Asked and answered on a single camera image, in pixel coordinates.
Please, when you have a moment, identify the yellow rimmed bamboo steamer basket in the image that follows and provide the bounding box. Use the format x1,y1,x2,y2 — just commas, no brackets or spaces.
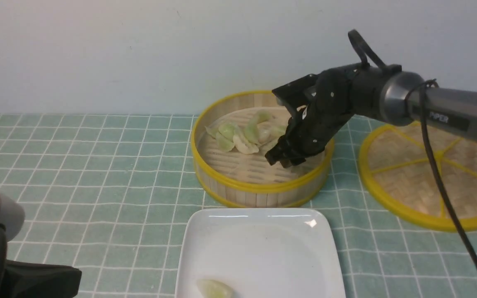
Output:
190,90,335,208

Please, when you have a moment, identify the white square plate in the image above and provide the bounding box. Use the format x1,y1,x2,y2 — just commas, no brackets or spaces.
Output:
175,208,346,298

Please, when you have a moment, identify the yellow rimmed bamboo steamer lid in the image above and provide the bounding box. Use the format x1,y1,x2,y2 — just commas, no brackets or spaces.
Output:
357,122,477,232

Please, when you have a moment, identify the pale white steamed dumpling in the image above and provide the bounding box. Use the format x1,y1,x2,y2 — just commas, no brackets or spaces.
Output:
233,134,259,155

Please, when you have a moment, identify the green checkered tablecloth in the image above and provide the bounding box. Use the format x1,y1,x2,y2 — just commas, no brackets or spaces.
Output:
0,114,477,298

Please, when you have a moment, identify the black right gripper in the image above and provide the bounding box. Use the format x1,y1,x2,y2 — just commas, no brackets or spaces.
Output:
265,68,360,168

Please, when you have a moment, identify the green steamed dumpling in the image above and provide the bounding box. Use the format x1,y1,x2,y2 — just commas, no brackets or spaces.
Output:
218,121,238,141
214,132,235,151
243,118,260,145
252,110,273,124

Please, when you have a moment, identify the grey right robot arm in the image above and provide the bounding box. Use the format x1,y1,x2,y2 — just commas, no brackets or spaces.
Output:
265,30,477,168

